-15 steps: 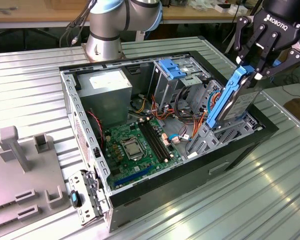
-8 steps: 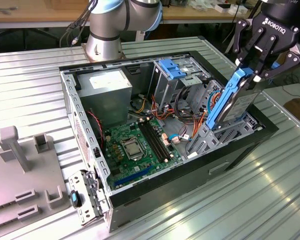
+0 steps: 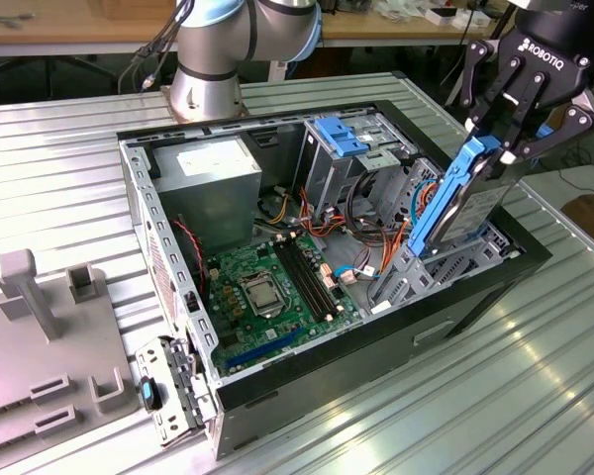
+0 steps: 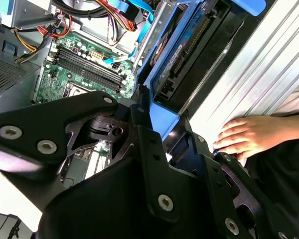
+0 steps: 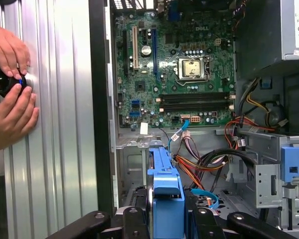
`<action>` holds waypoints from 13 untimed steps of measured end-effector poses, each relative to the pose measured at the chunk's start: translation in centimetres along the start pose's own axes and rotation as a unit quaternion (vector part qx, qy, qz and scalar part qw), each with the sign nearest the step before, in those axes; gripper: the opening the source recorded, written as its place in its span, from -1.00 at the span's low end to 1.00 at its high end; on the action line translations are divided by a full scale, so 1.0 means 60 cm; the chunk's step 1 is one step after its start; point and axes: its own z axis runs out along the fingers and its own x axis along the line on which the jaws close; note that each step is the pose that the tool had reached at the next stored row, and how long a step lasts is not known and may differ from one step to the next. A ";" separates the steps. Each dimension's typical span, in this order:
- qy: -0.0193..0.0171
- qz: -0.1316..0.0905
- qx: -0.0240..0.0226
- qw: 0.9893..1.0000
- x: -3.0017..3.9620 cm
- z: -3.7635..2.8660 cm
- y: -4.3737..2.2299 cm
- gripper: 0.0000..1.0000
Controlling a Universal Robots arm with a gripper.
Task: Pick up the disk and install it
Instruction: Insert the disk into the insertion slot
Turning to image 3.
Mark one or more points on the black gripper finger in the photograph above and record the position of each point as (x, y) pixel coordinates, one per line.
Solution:
(480, 74)
(586, 116)

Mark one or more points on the hard disk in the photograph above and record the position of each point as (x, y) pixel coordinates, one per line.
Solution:
(470, 213)

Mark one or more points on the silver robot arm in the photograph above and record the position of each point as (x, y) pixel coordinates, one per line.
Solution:
(203, 64)

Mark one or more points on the grey disk bay cage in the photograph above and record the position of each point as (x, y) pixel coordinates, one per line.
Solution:
(403, 277)

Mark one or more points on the black white tripod leg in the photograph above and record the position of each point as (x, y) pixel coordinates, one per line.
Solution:
(455, 91)

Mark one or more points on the small white box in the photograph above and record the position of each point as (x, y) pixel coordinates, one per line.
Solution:
(475, 20)

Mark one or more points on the blue drive latch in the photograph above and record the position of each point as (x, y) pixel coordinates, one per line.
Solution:
(334, 131)

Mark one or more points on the grey optical drive cage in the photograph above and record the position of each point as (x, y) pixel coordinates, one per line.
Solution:
(322, 168)

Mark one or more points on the peach board connector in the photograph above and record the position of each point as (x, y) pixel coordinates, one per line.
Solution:
(349, 278)

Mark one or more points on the black RAM slot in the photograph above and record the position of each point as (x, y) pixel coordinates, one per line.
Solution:
(316, 277)
(305, 281)
(324, 274)
(297, 283)

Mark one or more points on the grey power supply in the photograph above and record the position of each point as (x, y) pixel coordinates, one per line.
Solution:
(213, 198)

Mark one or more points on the black PC case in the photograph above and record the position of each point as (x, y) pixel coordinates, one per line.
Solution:
(376, 361)

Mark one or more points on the silver CPU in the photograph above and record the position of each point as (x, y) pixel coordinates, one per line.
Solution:
(261, 297)

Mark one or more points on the CPU socket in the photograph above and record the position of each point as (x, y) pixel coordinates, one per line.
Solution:
(242, 297)

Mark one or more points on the blue expansion slot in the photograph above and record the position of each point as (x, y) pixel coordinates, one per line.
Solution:
(266, 347)

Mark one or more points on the green motherboard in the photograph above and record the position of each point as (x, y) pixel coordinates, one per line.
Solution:
(242, 336)

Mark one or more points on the wooden desk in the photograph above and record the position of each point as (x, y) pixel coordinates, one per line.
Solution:
(54, 29)

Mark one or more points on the black blue latch clip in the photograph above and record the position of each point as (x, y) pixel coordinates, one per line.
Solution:
(150, 393)

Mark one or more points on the grey parts rack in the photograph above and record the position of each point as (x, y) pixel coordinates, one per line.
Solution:
(25, 356)

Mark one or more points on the grey slot retention bracket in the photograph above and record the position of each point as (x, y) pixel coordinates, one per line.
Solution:
(203, 391)

